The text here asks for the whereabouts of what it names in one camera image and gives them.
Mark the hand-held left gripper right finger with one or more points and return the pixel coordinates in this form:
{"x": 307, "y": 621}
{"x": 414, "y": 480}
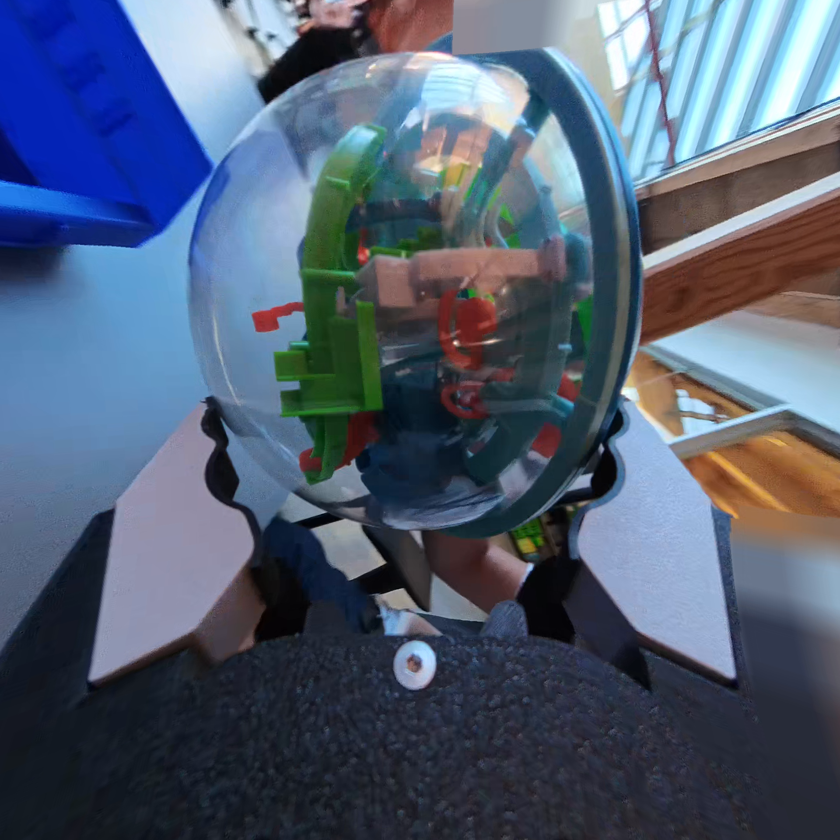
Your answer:
{"x": 656, "y": 571}

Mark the large blue plastic bin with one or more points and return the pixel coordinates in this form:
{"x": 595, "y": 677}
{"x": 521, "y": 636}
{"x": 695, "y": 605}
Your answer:
{"x": 85, "y": 131}

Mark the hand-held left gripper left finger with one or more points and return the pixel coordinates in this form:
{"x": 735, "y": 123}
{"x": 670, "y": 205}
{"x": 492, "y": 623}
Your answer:
{"x": 170, "y": 577}

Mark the person's blue jeans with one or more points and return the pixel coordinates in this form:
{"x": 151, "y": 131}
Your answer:
{"x": 308, "y": 564}

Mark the clear plastic maze ball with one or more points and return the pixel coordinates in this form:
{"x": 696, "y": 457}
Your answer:
{"x": 407, "y": 295}

